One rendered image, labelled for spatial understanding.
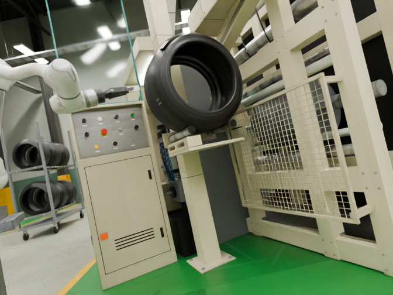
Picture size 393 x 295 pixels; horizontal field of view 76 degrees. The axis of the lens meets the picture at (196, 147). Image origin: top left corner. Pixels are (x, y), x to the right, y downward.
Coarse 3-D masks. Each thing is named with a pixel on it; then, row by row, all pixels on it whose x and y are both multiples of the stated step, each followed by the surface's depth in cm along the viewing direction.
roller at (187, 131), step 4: (188, 128) 138; (192, 128) 139; (180, 132) 150; (184, 132) 143; (188, 132) 139; (192, 132) 139; (172, 136) 164; (176, 136) 156; (180, 136) 151; (184, 136) 148; (172, 140) 166; (176, 140) 163
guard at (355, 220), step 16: (304, 80) 122; (320, 80) 114; (272, 96) 143; (240, 112) 173; (256, 112) 159; (272, 112) 147; (288, 112) 136; (256, 128) 162; (272, 128) 149; (336, 128) 113; (272, 144) 152; (336, 144) 113; (304, 160) 132; (256, 176) 171; (288, 176) 144; (336, 176) 116; (240, 192) 191; (272, 192) 159; (288, 192) 146; (352, 192) 111; (256, 208) 176; (272, 208) 161; (288, 208) 148; (304, 208) 137; (352, 208) 112
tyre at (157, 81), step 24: (168, 48) 137; (192, 48) 166; (216, 48) 150; (168, 72) 135; (216, 72) 178; (168, 96) 134; (216, 96) 179; (240, 96) 154; (168, 120) 146; (192, 120) 139; (216, 120) 145
